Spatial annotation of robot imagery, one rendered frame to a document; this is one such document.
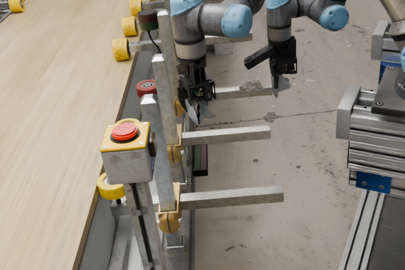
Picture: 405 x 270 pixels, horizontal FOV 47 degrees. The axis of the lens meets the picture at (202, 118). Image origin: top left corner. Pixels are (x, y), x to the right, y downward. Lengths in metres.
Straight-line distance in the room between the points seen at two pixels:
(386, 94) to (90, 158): 0.77
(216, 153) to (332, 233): 0.86
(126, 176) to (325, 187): 1.86
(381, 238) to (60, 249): 1.30
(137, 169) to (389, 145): 0.70
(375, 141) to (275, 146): 1.60
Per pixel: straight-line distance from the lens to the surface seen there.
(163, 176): 1.09
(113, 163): 0.73
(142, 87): 1.58
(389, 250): 1.95
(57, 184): 1.23
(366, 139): 1.24
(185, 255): 1.24
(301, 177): 2.57
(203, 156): 1.55
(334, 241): 2.24
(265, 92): 1.60
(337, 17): 1.39
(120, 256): 1.39
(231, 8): 1.08
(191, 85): 1.19
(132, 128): 0.73
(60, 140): 1.41
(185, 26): 1.13
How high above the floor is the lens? 1.61
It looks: 31 degrees down
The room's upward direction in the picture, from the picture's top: 7 degrees counter-clockwise
